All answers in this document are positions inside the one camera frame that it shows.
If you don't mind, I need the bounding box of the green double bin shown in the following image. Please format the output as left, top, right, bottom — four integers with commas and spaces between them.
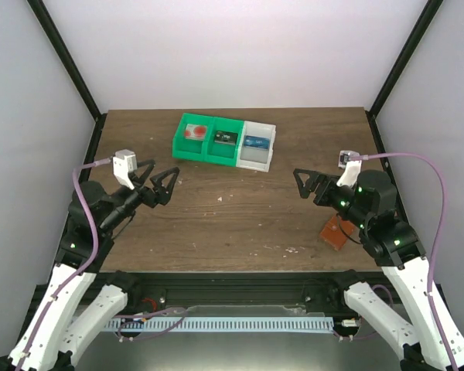
172, 113, 244, 167

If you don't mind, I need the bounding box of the blue card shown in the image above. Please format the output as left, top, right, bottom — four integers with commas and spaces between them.
243, 135, 270, 150

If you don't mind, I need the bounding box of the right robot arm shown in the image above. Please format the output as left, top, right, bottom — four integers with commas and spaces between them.
293, 168, 464, 370

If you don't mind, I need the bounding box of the light blue slotted cable duct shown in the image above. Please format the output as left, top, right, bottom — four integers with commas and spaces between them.
102, 317, 334, 333

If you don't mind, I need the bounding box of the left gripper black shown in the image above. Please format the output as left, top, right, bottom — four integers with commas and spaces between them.
101, 158, 182, 233

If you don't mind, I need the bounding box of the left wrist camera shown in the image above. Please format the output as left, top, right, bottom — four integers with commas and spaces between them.
112, 149, 138, 190

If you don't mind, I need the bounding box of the black aluminium frame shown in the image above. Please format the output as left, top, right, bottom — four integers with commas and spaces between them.
28, 1, 442, 306

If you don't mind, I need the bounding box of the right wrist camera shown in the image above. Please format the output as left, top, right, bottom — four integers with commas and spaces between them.
336, 150, 362, 187

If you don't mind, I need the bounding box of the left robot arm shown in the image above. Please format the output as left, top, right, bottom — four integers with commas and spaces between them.
0, 155, 179, 370

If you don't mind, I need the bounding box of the red white card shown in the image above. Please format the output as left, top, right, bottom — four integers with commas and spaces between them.
184, 124, 207, 141

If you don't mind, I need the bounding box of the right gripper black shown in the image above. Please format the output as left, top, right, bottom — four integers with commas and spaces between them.
294, 168, 370, 229

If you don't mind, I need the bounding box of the black card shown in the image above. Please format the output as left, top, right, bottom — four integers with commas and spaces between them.
213, 131, 238, 146

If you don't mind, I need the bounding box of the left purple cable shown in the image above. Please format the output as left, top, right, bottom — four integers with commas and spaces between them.
11, 156, 115, 370

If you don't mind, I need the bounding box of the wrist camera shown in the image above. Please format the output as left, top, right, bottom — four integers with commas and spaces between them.
112, 149, 138, 190
336, 150, 362, 187

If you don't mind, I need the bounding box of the white bin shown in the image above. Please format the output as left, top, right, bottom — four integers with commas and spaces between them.
236, 121, 276, 172

